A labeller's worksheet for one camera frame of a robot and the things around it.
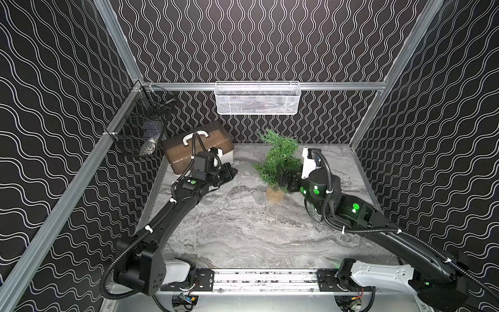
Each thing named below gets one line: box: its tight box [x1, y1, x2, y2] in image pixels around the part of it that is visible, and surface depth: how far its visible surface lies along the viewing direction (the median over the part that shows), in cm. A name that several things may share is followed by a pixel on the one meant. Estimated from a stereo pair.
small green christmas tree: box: [250, 128, 303, 205], surface depth 73 cm
